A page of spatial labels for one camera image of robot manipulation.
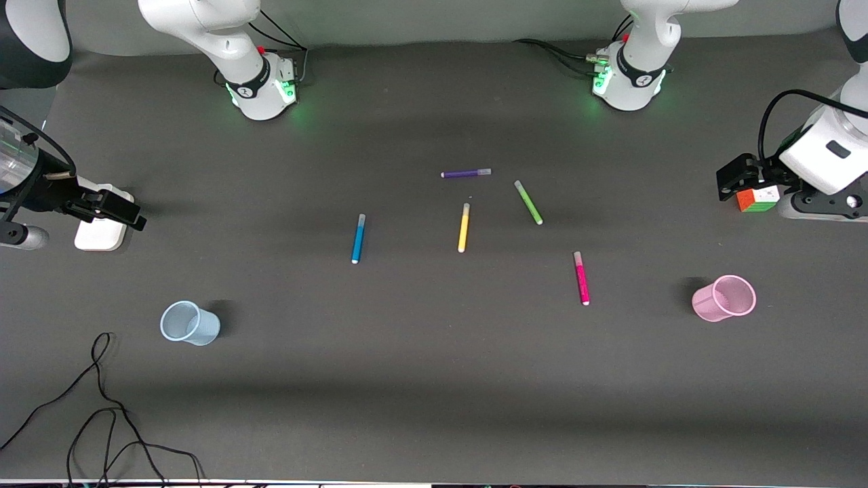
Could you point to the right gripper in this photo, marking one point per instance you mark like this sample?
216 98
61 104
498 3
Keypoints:
46 189

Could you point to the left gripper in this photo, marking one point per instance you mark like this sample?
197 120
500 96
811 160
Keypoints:
771 175

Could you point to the pink marker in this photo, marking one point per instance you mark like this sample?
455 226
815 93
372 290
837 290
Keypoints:
581 278

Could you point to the blue marker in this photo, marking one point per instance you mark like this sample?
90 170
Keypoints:
358 238

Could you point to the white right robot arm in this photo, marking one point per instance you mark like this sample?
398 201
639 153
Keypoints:
230 47

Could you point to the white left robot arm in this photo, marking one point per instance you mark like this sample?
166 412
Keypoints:
641 68

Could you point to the colourful puzzle cube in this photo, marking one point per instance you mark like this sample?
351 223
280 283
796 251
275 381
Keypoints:
758 200

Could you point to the white flat box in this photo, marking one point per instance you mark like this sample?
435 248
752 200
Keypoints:
102 236

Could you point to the translucent pink cup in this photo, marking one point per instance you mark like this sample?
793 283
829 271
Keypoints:
725 298

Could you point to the translucent blue cup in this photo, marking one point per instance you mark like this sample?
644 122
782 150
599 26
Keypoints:
193 325

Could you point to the green marker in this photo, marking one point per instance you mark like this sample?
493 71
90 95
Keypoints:
528 202

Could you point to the purple marker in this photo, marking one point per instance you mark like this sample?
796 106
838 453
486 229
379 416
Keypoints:
464 173

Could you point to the yellow marker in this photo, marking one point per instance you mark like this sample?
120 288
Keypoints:
464 228

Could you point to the dark grey table mat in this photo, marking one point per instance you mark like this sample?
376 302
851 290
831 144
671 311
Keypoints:
407 373

